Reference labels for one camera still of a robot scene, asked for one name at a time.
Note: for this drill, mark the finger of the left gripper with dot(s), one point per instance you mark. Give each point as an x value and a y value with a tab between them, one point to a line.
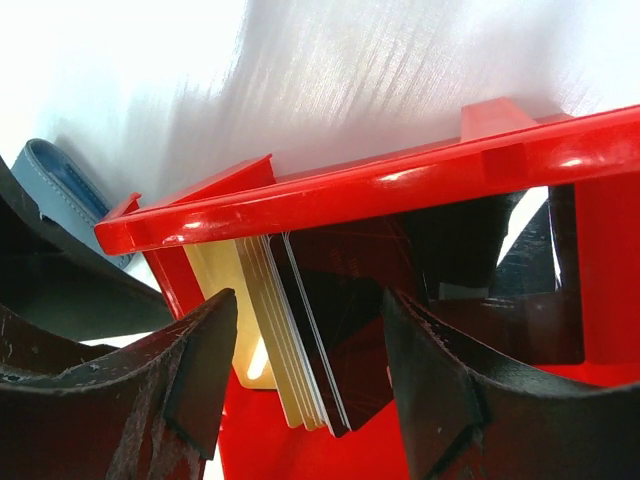
57	283

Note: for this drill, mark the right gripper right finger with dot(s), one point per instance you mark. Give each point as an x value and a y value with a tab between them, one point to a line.
468	411

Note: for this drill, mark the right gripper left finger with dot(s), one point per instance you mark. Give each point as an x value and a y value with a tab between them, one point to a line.
150	410

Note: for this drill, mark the blue leather card holder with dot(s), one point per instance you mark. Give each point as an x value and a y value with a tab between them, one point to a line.
63	193

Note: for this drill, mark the stack of credit cards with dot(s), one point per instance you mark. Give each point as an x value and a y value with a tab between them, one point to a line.
310	314

